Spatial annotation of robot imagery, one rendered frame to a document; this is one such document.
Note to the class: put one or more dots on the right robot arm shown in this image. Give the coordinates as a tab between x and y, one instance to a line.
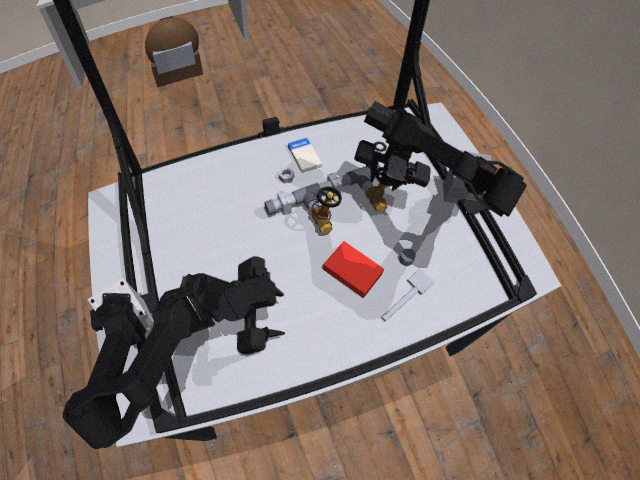
96	418

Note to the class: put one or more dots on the dark grey hex nut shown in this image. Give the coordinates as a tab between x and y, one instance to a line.
286	171

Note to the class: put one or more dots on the red block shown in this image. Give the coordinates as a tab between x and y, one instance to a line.
353	269

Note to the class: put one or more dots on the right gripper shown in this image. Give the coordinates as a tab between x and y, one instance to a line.
254	339

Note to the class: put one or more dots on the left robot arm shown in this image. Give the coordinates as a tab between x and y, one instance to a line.
502	190

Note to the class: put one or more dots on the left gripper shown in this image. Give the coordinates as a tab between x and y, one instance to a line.
366	154

